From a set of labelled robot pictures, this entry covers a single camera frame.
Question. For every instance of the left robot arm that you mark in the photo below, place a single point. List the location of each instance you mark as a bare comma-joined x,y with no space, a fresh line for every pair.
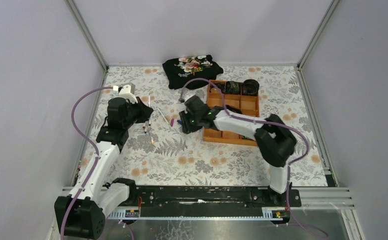
82,213

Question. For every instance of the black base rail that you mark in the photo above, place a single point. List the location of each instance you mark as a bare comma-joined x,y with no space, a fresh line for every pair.
217,202

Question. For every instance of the small item in tray corner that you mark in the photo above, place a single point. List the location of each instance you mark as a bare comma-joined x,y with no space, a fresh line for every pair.
217,88

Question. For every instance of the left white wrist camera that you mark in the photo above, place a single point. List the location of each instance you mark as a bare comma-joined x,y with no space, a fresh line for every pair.
126,91

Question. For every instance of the black floral folded shirt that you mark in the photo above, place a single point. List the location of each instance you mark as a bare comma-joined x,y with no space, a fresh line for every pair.
183,69

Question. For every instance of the orange wooden compartment tray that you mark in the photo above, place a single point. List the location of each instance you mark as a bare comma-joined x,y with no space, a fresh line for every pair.
249,105

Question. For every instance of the rolled black belt top middle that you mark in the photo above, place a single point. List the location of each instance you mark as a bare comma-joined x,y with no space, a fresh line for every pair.
233,88

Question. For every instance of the floral patterned table mat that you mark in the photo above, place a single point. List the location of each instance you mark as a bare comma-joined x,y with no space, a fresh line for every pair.
185,159

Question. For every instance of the rolled black belt top right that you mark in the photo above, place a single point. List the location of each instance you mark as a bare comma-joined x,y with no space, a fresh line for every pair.
250,87

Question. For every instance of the white pen magenta cap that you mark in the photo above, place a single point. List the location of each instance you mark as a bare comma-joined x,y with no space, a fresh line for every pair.
149,130

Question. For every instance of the rolled black belt bottom right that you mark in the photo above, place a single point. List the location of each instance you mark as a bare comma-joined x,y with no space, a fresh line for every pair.
249,137

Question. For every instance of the white pen light green cap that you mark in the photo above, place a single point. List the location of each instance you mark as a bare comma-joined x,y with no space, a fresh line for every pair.
163,116

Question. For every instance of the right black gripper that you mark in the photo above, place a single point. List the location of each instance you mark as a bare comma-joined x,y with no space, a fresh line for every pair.
187,120

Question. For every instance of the white pen blue cap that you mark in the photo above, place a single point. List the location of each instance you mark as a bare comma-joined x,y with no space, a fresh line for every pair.
149,105

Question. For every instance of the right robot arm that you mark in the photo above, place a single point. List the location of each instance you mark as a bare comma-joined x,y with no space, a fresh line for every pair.
275,142

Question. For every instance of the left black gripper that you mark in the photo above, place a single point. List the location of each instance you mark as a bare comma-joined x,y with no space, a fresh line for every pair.
144,112

